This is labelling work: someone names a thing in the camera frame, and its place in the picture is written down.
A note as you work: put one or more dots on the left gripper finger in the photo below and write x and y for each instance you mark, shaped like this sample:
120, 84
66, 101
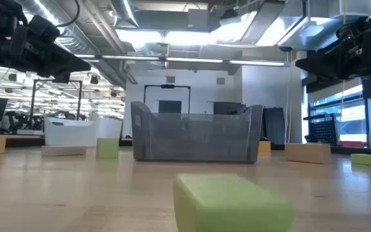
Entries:
72, 73
69, 61

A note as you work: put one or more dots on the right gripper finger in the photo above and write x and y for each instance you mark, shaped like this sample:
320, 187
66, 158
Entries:
317, 63
324, 76

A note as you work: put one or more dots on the long natural wood block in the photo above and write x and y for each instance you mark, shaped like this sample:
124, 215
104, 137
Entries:
63, 150

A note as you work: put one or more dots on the black pegboard cart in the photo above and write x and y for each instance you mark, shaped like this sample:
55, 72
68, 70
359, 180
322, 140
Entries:
324, 130

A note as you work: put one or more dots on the white plastic bin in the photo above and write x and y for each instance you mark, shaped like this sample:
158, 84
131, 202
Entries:
72, 132

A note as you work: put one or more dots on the dark folded panel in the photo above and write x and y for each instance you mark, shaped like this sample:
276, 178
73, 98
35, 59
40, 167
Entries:
274, 125

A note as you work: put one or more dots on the red box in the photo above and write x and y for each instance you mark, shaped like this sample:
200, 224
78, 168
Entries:
351, 144

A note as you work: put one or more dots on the grey translucent plastic bin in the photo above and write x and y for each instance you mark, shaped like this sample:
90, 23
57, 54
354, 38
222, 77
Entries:
195, 138

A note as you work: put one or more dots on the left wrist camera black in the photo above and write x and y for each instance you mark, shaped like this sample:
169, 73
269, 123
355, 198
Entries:
43, 28

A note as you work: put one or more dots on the rectangular metal duct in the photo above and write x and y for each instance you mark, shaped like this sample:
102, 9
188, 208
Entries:
301, 29

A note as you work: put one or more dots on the black metal frame stand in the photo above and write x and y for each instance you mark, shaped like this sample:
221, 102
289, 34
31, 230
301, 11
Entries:
32, 103

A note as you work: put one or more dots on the round metal duct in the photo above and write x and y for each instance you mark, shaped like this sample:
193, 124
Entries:
121, 13

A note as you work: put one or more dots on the black aluminium table frame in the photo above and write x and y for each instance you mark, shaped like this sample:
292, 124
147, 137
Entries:
24, 142

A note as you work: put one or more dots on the black frame with camera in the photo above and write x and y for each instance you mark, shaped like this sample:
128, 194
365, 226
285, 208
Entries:
167, 86

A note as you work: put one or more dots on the black wall screen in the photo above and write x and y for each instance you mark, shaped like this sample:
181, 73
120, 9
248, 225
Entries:
170, 106

